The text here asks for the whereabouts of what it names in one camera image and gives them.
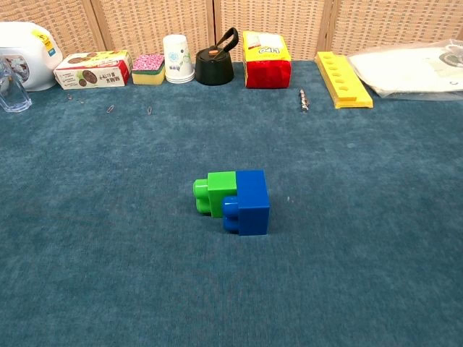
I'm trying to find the small metal screw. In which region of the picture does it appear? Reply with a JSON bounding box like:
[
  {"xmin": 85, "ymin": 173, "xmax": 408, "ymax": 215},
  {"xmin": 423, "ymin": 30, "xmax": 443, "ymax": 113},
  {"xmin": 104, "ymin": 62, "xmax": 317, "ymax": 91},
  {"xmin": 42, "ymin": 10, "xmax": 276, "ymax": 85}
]
[{"xmin": 298, "ymin": 87, "xmax": 311, "ymax": 113}]

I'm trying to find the pink patterned yellow sponge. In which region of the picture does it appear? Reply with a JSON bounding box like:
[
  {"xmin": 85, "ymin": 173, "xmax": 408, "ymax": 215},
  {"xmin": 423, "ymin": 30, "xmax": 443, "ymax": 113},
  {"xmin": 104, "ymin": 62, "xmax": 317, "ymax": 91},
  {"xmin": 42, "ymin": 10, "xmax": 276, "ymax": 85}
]
[{"xmin": 131, "ymin": 53, "xmax": 166, "ymax": 86}]

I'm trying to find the yellow Lipo box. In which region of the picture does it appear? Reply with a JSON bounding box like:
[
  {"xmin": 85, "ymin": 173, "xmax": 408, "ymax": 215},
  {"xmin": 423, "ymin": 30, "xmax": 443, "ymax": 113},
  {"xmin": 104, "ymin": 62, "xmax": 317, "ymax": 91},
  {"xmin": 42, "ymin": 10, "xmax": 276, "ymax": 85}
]
[{"xmin": 242, "ymin": 30, "xmax": 292, "ymax": 89}]

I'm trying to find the woven wicker folding screen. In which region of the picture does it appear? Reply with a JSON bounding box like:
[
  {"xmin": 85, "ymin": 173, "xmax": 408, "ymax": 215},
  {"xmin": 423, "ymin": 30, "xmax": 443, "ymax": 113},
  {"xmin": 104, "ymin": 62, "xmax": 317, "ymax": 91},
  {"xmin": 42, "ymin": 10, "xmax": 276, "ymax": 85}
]
[{"xmin": 0, "ymin": 0, "xmax": 463, "ymax": 62}]

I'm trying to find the clear plastic bag with papers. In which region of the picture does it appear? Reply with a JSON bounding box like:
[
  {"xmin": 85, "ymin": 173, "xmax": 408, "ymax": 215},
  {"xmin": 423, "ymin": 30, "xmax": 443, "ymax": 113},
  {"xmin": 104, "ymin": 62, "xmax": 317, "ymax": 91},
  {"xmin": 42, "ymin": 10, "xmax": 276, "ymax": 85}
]
[{"xmin": 346, "ymin": 38, "xmax": 463, "ymax": 102}]

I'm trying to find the blue felt tablecloth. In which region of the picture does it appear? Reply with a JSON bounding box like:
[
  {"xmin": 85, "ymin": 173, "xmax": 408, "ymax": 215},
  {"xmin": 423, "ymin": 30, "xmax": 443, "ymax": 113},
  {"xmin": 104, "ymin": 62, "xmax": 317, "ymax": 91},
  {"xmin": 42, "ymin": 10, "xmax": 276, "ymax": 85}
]
[{"xmin": 0, "ymin": 59, "xmax": 463, "ymax": 347}]

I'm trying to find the black kettle with handle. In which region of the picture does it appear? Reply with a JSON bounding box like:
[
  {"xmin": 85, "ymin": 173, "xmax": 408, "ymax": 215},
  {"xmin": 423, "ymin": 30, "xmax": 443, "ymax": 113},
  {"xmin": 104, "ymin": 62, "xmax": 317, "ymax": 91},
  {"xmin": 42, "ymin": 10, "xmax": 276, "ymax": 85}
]
[{"xmin": 195, "ymin": 27, "xmax": 239, "ymax": 87}]

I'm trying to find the clear plastic water bottle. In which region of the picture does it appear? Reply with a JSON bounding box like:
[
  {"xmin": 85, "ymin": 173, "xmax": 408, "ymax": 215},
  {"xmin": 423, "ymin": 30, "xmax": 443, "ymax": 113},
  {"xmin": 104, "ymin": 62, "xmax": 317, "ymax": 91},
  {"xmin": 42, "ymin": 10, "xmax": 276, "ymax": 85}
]
[{"xmin": 0, "ymin": 56, "xmax": 33, "ymax": 113}]

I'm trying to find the green toy block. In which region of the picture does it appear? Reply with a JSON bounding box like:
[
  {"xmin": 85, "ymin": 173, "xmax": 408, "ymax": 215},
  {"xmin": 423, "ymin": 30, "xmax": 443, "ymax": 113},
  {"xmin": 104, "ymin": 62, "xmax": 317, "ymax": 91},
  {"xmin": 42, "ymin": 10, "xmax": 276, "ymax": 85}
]
[{"xmin": 192, "ymin": 171, "xmax": 238, "ymax": 219}]

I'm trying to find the red white cookie box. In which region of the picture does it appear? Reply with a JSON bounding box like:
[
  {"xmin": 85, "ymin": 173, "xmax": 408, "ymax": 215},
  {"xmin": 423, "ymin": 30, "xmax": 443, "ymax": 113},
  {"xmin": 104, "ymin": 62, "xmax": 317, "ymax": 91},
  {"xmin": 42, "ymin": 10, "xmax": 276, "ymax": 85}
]
[{"xmin": 53, "ymin": 50, "xmax": 133, "ymax": 90}]

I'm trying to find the blue toy block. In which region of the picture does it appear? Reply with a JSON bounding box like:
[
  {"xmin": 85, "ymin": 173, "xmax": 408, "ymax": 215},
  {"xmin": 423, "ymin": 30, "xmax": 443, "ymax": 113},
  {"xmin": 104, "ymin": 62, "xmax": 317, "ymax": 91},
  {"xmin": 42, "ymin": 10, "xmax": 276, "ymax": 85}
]
[{"xmin": 221, "ymin": 169, "xmax": 271, "ymax": 236}]

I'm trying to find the white plastic jug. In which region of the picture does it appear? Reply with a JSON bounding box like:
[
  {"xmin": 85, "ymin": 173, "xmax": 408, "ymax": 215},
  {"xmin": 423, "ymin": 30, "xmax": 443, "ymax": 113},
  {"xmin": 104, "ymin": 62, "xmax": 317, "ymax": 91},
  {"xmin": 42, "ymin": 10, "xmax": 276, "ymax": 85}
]
[{"xmin": 0, "ymin": 21, "xmax": 64, "ymax": 92}]

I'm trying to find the yellow holed rack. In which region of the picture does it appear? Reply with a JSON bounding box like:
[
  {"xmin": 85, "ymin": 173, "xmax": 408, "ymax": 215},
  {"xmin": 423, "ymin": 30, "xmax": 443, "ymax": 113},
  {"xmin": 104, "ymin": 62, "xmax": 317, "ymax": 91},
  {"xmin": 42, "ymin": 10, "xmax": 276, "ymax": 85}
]
[{"xmin": 313, "ymin": 51, "xmax": 374, "ymax": 110}]

